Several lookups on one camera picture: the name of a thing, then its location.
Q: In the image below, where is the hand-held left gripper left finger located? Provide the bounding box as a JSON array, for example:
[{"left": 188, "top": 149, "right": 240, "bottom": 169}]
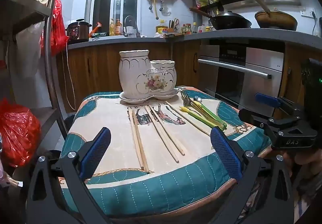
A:
[{"left": 26, "top": 127, "right": 112, "bottom": 224}]

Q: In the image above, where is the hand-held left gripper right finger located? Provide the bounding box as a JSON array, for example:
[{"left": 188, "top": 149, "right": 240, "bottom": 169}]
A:
[{"left": 210, "top": 126, "right": 295, "bottom": 224}]

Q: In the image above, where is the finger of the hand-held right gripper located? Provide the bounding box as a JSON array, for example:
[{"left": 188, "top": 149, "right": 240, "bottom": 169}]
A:
[
  {"left": 255, "top": 93, "right": 306, "bottom": 119},
  {"left": 238, "top": 108, "right": 319, "bottom": 150}
]

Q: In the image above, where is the yellow green plastic spoon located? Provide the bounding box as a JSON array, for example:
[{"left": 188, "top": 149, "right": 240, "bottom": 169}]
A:
[
  {"left": 179, "top": 106, "right": 222, "bottom": 131},
  {"left": 187, "top": 104, "right": 227, "bottom": 130}
]

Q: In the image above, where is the silver fork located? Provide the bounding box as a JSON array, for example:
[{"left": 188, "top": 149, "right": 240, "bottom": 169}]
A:
[{"left": 180, "top": 89, "right": 227, "bottom": 131}]

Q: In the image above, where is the white floral ceramic utensil holder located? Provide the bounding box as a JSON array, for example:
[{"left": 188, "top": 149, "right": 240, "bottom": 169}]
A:
[{"left": 119, "top": 50, "right": 177, "bottom": 99}]

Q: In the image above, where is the person's right hand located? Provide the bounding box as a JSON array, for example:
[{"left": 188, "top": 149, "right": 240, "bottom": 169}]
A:
[{"left": 289, "top": 150, "right": 322, "bottom": 177}]

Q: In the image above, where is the stainless steel oven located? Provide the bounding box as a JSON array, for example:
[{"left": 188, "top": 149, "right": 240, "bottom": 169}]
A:
[{"left": 198, "top": 43, "right": 285, "bottom": 116}]

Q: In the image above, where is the white ceramic drip tray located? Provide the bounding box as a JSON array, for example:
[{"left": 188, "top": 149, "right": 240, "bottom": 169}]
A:
[{"left": 119, "top": 88, "right": 179, "bottom": 104}]

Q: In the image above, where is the large red plastic bag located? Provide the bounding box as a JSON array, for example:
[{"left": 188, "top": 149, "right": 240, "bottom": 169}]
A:
[{"left": 0, "top": 98, "right": 41, "bottom": 167}]

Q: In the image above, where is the black wok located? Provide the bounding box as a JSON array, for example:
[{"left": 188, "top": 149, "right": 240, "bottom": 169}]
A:
[{"left": 189, "top": 7, "right": 252, "bottom": 31}]

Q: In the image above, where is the person's plaid clothing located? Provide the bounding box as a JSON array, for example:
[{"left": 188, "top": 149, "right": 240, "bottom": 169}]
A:
[{"left": 293, "top": 174, "right": 322, "bottom": 214}]

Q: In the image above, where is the row of sauce bottles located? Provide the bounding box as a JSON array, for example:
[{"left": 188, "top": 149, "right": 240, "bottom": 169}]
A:
[{"left": 181, "top": 22, "right": 200, "bottom": 35}]

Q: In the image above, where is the black spice rack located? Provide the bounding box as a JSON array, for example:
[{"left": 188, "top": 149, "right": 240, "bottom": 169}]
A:
[{"left": 196, "top": 0, "right": 224, "bottom": 18}]

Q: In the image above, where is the knife block with scissors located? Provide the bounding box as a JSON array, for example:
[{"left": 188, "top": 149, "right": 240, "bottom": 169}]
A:
[{"left": 168, "top": 18, "right": 181, "bottom": 34}]

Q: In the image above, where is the orange spray bottle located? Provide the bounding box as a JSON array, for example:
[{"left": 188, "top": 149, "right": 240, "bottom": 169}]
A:
[{"left": 91, "top": 22, "right": 102, "bottom": 36}]

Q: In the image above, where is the white plastic bag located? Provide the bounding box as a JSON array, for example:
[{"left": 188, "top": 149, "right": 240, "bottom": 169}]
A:
[{"left": 10, "top": 22, "right": 48, "bottom": 80}]

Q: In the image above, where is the metal storage rack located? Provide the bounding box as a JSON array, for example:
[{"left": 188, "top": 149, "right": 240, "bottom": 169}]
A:
[{"left": 0, "top": 0, "right": 68, "bottom": 189}]

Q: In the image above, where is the hanging red plastic bag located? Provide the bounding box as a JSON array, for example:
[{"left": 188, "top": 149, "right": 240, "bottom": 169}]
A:
[{"left": 41, "top": 0, "right": 69, "bottom": 57}]

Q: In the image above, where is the kitchen faucet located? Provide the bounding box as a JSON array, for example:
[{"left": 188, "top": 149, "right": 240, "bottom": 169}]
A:
[{"left": 124, "top": 15, "right": 138, "bottom": 38}]

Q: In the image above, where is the white wall socket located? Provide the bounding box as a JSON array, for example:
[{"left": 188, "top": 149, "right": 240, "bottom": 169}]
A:
[{"left": 300, "top": 8, "right": 317, "bottom": 17}]

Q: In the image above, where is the brown wok with wooden handle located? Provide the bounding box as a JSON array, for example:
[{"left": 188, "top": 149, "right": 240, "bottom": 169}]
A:
[{"left": 250, "top": 0, "right": 298, "bottom": 31}]

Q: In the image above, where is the white power cord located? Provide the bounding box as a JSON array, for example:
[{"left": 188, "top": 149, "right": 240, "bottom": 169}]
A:
[{"left": 62, "top": 37, "right": 76, "bottom": 111}]

